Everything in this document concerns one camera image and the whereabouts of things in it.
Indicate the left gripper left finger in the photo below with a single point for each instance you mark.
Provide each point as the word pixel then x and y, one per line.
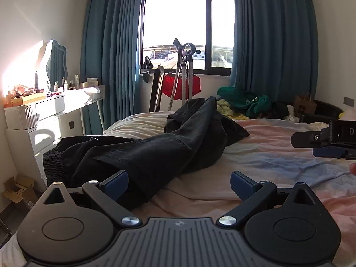
pixel 105 194

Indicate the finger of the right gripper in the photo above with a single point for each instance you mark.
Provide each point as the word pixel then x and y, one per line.
pixel 311 139
pixel 330 152

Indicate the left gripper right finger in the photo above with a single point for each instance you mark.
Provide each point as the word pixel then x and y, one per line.
pixel 256 197

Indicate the black corduroy trousers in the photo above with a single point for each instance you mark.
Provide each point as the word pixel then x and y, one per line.
pixel 194 138

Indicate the person's hand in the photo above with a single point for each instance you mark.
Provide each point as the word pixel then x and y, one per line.
pixel 352 168

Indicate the black bedside chair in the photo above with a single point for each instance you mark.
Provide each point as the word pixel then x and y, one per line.
pixel 324 112

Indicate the brown paper bag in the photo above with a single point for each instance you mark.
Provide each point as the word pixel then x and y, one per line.
pixel 304 105

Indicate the green clothing pile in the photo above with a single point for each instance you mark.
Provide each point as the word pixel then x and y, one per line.
pixel 245 102

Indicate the cardboard box on floor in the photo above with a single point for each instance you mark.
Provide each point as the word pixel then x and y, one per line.
pixel 20 191

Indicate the yellow knitted cloth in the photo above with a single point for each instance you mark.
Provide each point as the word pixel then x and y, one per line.
pixel 227 110

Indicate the right teal curtain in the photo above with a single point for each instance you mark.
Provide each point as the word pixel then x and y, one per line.
pixel 276 50

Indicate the teal curtain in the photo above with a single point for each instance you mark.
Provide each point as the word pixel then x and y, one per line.
pixel 109 53
pixel 276 50

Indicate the white dressing table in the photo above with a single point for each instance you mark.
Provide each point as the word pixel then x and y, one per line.
pixel 35 128

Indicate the red cloth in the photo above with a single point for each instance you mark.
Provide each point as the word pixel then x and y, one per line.
pixel 168 82

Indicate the wooden tray with cosmetics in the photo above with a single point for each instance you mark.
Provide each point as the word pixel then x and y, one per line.
pixel 21 95

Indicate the wavy framed mirror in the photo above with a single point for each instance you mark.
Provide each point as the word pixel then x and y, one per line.
pixel 51 70

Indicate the left teal curtain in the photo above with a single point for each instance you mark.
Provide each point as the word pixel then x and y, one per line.
pixel 109 53

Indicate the black framed window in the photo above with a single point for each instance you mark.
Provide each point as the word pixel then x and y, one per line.
pixel 207 24

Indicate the grey wall switch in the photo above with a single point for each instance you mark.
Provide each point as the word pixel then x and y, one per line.
pixel 349 101

